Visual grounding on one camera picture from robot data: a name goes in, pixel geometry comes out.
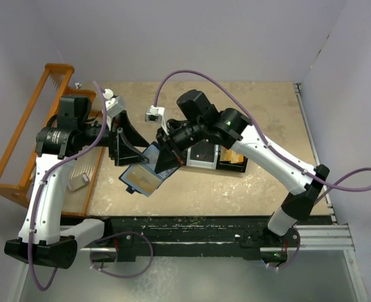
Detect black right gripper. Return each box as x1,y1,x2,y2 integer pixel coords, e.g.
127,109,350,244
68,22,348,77
155,119,206,172

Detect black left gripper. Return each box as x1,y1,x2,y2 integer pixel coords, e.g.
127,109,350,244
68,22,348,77
79,109,149,165

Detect blue leather card holder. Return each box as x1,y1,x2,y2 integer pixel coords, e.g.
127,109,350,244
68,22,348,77
119,142,179,197

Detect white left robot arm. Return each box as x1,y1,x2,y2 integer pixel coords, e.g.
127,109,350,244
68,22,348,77
4,92,149,269

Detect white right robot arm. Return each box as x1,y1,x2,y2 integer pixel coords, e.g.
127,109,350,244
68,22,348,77
155,89,329,246

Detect pile of black cards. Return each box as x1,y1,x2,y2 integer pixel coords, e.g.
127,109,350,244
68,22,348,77
190,142,215,162

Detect pile of gold cards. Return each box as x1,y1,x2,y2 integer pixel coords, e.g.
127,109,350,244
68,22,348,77
219,147,245,164

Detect black bin with gold cards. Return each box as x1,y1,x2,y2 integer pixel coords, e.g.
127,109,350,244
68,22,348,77
216,145,248,173

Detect white middle bin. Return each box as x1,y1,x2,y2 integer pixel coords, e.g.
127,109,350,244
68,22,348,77
186,140,219,170

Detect small grey box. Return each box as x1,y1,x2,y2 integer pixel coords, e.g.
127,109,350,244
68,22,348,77
67,173,90,192

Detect orange wooden rack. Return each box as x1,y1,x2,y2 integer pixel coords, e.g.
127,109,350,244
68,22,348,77
0,63,104,217

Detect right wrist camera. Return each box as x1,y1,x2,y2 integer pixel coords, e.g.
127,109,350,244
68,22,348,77
145,106,169,134

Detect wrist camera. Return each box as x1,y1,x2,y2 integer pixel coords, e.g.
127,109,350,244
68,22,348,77
102,89,126,130
145,106,169,134

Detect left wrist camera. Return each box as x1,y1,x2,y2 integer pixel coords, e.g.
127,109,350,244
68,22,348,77
102,89,126,130

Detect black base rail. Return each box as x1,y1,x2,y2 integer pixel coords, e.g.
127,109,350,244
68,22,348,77
86,216,301,262

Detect aluminium frame rail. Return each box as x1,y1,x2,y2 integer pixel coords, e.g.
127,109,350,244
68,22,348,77
21,223,355,252

